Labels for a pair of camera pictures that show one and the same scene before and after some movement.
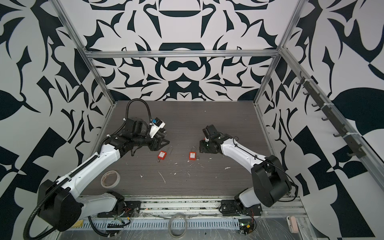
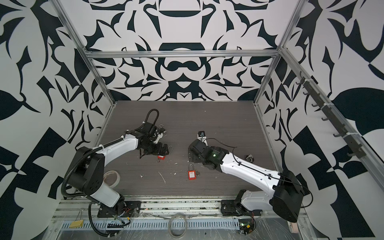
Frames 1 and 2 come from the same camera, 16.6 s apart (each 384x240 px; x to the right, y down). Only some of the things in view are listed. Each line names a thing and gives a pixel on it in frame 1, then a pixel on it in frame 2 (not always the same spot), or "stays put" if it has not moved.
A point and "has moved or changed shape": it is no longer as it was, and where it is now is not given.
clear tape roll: [115, 184] stays put
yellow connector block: [79, 224] stays put
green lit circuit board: [246, 225] stays put
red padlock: [192, 155] has moved or changed shape
